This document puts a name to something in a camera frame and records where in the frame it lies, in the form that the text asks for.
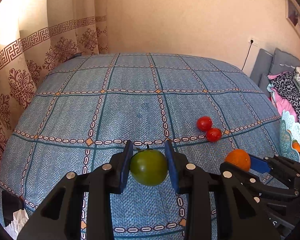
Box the orange tangerine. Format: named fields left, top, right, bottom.
left=224, top=149, right=251, bottom=172

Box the large orange front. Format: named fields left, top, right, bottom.
left=292, top=140, right=300, bottom=154

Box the red tomato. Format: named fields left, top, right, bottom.
left=196, top=116, right=212, bottom=132
left=206, top=128, right=222, bottom=142

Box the green round fruit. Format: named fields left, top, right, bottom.
left=129, top=147, right=168, bottom=186

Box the light blue plastic basket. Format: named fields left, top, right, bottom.
left=279, top=110, right=300, bottom=162

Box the crumpled white paper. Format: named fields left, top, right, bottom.
left=4, top=209, right=29, bottom=240

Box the black box under paper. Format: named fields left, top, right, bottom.
left=1, top=191, right=24, bottom=226

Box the pile of clothes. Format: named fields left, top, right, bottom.
left=267, top=67, right=300, bottom=124

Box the grey cushion headboard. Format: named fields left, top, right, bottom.
left=250, top=48, right=300, bottom=98

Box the blue patterned bed cover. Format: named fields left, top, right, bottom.
left=0, top=52, right=291, bottom=240

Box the beige patterned curtain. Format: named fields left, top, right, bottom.
left=0, top=0, right=108, bottom=162

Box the black power cable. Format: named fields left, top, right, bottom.
left=241, top=39, right=254, bottom=72

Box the framed wall picture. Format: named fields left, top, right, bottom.
left=286, top=0, right=300, bottom=38

